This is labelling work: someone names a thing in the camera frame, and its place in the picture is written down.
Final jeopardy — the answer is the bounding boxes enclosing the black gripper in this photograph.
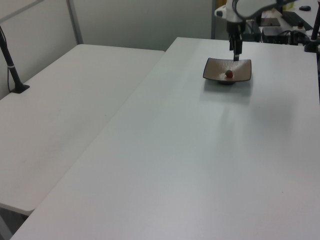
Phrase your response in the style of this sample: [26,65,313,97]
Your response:
[226,21,245,62]

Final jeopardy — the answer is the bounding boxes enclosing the square brown ceramic plate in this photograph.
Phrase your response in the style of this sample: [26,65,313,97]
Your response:
[202,57,253,86]

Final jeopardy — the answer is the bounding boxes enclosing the black electronics box green lights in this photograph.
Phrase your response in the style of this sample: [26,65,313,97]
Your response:
[261,26,295,45]

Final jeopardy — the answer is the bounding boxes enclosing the black keyboard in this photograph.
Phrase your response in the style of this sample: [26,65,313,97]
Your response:
[281,11,314,27]

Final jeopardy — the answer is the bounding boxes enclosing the yellow green box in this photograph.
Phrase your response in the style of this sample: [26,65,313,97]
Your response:
[281,0,297,11]

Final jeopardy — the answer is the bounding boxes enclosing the black equipment on back table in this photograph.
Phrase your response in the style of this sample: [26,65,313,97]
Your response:
[259,0,320,47]

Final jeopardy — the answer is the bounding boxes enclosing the white side table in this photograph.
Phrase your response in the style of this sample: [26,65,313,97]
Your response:
[0,43,166,240]

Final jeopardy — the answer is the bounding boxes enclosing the grey metal partition post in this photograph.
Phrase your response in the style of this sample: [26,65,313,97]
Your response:
[210,0,218,40]
[65,0,84,45]

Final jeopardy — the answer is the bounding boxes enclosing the black camera stand pole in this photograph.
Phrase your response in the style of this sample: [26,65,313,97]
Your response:
[0,24,31,95]
[303,0,320,54]

